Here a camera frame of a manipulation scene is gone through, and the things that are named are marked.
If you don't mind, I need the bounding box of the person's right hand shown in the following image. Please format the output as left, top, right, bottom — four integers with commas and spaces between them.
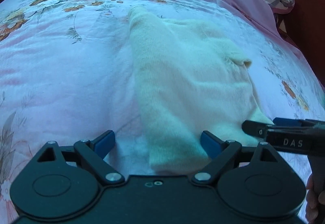
305, 176, 319, 224

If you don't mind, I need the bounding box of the floral pink bedsheet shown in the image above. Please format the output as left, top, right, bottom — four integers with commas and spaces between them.
0, 0, 325, 224

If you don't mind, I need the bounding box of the brown wooden headboard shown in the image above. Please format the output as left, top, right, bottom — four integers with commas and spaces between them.
247, 0, 325, 89

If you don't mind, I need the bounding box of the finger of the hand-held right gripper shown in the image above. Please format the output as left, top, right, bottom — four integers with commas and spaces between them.
241, 119, 274, 142
273, 117, 325, 128

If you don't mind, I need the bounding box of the white knit sweater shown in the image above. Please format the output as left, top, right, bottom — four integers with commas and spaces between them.
128, 5, 274, 175

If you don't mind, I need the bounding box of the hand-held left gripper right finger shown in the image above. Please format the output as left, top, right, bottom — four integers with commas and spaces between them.
191, 131, 283, 187

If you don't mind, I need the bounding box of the plain pink blanket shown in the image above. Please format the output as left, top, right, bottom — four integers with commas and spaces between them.
158, 0, 308, 62

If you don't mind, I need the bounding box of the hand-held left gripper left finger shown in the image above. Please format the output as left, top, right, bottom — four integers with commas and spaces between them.
37, 130, 125, 187

